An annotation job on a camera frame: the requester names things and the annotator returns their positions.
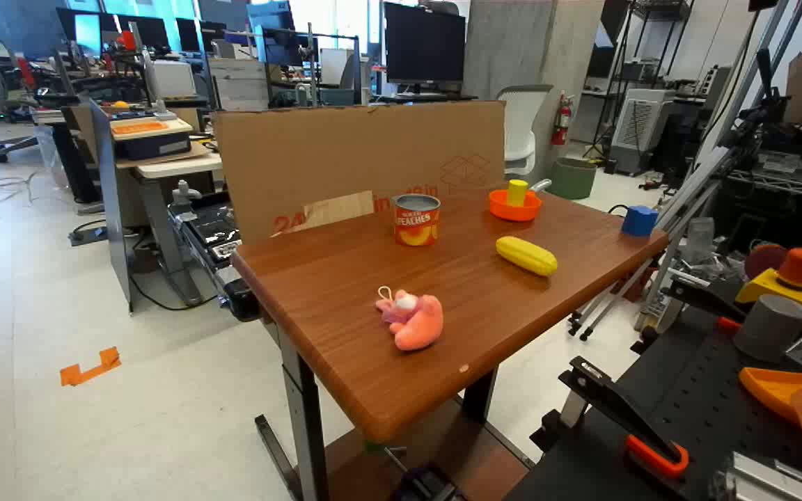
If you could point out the blue cross-shaped block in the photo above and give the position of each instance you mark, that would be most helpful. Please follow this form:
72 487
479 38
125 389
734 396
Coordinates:
637 220

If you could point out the yellow-green cylinder block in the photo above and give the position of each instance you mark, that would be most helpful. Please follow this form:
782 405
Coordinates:
515 190

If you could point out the yellow orange toy block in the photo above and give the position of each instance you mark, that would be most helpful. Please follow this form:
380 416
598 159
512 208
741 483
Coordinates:
773 270

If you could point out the orange food can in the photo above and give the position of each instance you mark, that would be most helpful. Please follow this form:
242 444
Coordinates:
415 217

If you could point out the wooden table with metal legs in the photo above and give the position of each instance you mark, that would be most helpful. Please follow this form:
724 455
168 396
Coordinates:
317 291

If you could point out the pink plush toy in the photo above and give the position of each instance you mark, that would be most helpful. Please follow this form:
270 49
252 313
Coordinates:
415 322

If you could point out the yellow plastic banana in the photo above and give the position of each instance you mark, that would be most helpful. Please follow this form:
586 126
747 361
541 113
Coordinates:
527 254

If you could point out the orange bowl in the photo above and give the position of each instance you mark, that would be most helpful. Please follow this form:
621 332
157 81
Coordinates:
525 212

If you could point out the brown cardboard backboard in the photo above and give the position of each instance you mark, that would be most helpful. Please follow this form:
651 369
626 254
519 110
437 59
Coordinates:
278 162

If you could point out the green bucket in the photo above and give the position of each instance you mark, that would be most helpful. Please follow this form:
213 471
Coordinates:
572 180

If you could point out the red fire extinguisher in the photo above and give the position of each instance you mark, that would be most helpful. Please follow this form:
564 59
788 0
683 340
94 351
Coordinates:
564 120

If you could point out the black computer monitor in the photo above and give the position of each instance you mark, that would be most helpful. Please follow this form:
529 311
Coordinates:
424 45

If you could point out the grey side desk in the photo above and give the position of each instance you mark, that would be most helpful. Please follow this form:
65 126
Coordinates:
147 181

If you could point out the black perforated work surface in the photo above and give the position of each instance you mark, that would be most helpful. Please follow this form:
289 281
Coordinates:
685 383

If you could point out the grey cylinder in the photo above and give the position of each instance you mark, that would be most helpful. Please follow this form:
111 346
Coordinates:
770 330

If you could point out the black orange-handled clamp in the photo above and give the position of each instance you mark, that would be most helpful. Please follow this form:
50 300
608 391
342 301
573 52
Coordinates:
592 389

